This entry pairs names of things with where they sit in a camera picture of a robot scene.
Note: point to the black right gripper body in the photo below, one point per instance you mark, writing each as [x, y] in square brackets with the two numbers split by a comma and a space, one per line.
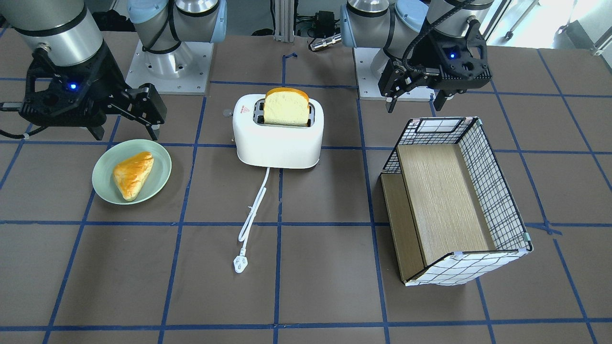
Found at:
[106, 85]

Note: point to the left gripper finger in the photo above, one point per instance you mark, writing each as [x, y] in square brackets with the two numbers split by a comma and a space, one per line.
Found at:
[442, 96]
[395, 81]

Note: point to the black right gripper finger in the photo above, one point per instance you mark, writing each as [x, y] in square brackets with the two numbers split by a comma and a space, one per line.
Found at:
[147, 108]

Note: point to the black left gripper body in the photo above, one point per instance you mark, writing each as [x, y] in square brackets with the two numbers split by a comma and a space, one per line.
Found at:
[427, 56]

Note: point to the white two-slot toaster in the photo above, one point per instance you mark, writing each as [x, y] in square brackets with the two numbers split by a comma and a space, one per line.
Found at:
[289, 147]

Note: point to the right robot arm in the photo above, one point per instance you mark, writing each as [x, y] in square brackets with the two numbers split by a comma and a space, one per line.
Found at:
[66, 26]

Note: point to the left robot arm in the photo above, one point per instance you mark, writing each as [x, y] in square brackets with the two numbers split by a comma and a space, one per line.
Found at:
[396, 28]

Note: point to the toast slice in toaster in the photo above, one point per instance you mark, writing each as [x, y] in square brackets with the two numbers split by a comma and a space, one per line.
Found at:
[285, 106]

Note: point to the golden triangular pastry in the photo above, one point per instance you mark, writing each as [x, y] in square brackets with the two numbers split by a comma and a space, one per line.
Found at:
[130, 175]

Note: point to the silver cylindrical connector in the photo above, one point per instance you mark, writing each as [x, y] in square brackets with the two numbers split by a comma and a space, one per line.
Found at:
[319, 44]

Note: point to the light green plate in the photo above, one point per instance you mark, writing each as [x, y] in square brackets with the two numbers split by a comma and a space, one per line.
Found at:
[102, 175]

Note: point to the black power adapter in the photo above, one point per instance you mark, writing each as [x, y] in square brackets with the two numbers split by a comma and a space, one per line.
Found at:
[324, 21]

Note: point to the grid-patterned wooden storage box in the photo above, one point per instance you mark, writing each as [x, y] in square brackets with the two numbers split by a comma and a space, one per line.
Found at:
[452, 215]

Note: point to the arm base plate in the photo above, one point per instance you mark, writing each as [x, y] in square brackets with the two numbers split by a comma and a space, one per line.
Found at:
[370, 63]
[184, 71]

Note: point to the aluminium frame post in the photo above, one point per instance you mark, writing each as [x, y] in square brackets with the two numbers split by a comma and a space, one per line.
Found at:
[284, 20]

